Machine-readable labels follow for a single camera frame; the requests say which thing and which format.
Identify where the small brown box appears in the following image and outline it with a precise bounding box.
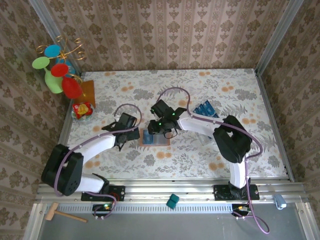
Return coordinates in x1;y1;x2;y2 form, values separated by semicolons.
138;128;173;148

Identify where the clear acrylic card stand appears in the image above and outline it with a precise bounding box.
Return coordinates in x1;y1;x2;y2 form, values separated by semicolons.
193;100;221;147

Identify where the red snack packet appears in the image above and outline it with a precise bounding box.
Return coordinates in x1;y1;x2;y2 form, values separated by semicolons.
72;101;92;119

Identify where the clear glass bowl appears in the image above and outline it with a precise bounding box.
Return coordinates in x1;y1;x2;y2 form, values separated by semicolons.
71;103;95;123

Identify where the brown wooden board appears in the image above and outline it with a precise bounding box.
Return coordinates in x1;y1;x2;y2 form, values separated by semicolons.
79;80;97;109

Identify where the red plastic wine glass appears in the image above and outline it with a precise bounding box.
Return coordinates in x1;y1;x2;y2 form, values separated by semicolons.
50;63;83;100

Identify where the small black controller board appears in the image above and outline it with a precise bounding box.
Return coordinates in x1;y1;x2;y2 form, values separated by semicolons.
231;203;253;217
92;203;116;217

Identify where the small teal box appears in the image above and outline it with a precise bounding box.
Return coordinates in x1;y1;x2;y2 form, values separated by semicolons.
166;193;180;210

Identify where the green plastic wine glass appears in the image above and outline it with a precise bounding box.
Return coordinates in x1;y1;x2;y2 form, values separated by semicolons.
31;56;64;95

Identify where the wooden mallet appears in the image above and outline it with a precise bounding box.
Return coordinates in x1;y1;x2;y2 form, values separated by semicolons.
44;202;89;224

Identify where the blue plastic wine glass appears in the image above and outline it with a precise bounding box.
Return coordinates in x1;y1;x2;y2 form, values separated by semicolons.
44;44;76;75

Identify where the light blue plastic clip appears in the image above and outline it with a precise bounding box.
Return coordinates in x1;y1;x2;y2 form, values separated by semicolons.
273;194;288;210

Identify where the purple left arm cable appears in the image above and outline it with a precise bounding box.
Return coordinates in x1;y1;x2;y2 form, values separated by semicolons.
53;103;143;221

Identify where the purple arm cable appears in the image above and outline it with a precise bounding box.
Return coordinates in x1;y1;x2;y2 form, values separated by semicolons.
156;86;271;235
53;103;143;221

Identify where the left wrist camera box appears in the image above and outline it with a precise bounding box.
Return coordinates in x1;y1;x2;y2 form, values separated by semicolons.
117;112;137;131

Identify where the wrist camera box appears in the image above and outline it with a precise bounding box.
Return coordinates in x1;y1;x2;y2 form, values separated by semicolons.
117;112;137;131
150;99;173;117

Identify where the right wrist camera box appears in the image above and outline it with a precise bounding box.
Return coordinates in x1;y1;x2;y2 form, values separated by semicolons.
150;99;173;117

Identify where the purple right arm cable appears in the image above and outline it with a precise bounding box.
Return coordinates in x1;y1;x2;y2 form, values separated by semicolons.
156;86;271;235

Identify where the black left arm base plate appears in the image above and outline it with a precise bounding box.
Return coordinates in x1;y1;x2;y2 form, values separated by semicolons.
81;185;126;202

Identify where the aluminium table side rail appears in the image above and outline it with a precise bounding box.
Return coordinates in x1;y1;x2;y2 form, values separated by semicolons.
46;72;85;185

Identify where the aluminium rail beam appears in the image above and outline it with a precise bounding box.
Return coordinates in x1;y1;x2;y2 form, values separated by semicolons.
34;182;310;203

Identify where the grey slotted cable duct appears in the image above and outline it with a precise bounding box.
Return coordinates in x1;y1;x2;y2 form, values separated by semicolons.
46;201;235;215

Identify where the gold wire glass rack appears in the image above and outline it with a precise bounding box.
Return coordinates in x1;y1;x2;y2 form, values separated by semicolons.
35;34;88;97

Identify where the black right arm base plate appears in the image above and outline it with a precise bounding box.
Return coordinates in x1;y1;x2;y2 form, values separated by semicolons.
213;184;260;201

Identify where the aluminium frame bar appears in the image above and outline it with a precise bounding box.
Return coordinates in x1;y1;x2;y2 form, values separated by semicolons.
23;203;47;240
296;202;316;240

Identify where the aluminium corner post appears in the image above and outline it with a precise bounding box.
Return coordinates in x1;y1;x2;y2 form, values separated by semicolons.
27;0;82;77
254;0;306;76

